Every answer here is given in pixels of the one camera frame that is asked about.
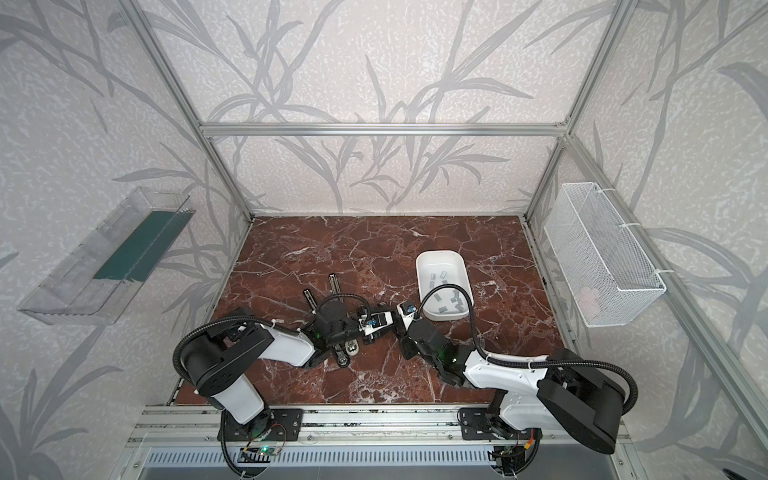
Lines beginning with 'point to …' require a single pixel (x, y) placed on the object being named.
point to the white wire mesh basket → (606, 274)
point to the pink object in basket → (590, 301)
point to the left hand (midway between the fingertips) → (395, 306)
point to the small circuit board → (268, 450)
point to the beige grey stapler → (342, 359)
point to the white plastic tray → (438, 267)
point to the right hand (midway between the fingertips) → (399, 319)
